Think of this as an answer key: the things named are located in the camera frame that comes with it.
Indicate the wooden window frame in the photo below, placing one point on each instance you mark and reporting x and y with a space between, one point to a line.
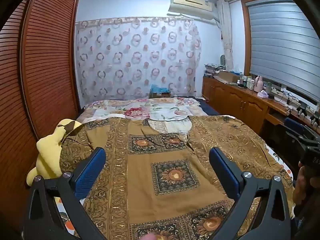
246 42

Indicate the orange fruit print bedsheet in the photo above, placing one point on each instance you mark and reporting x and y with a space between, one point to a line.
276 156

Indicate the brown gold patterned garment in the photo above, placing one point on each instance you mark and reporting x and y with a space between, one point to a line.
160 155

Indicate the white lace curtain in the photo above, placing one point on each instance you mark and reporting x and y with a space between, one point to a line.
225 30

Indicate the grey window blind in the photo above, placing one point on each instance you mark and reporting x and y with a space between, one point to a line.
280 42

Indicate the louvred wooden wardrobe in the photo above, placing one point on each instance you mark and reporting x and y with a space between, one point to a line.
50 55

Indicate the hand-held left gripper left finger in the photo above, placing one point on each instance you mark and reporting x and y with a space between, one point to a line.
90 170

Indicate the brown box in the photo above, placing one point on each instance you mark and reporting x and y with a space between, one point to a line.
160 95

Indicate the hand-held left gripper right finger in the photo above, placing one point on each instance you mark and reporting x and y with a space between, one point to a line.
225 172

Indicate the cardboard box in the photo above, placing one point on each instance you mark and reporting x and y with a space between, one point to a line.
225 77

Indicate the pink tissue pack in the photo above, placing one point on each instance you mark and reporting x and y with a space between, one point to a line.
263 95

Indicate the cluster of small bottles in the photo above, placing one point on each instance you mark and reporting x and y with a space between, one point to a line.
245 81

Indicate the wall air conditioner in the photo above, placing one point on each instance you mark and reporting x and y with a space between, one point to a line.
190 2

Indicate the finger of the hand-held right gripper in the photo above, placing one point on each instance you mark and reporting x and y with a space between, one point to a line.
295 126

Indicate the floral blanket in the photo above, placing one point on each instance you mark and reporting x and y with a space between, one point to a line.
140 111

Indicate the navy blue blanket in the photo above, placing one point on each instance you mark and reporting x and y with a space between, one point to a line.
210 108

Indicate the person's right hand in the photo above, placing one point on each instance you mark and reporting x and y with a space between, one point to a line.
301 180

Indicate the small green fan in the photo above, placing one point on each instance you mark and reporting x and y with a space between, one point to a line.
223 60

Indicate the stack of folded clothes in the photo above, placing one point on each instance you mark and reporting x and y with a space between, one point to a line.
212 68

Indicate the yellow plush toy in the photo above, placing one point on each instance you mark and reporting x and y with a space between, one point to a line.
47 155

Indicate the wooden cabinet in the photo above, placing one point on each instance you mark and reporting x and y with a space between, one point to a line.
235 100

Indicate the black desktop device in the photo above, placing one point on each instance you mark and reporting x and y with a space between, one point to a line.
315 118
302 108

